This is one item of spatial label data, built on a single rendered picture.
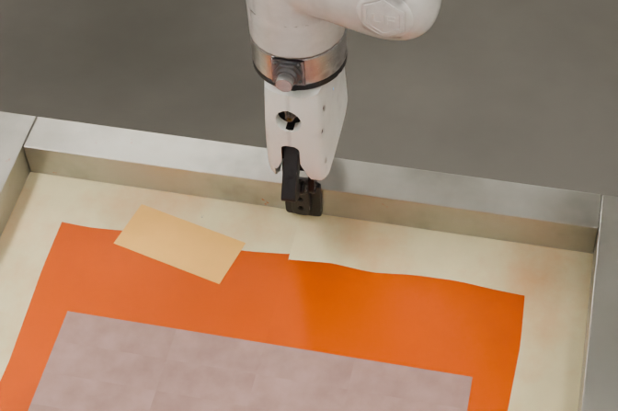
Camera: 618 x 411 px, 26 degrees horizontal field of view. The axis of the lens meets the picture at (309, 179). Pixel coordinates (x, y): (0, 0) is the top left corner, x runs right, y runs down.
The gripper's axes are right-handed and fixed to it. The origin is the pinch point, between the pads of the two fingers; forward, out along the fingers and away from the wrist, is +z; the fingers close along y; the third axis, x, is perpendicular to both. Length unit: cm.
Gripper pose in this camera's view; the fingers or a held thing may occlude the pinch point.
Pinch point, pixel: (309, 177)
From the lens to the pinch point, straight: 117.2
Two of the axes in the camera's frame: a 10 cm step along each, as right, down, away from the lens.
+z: 0.5, 6.4, 7.7
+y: 2.1, -7.5, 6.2
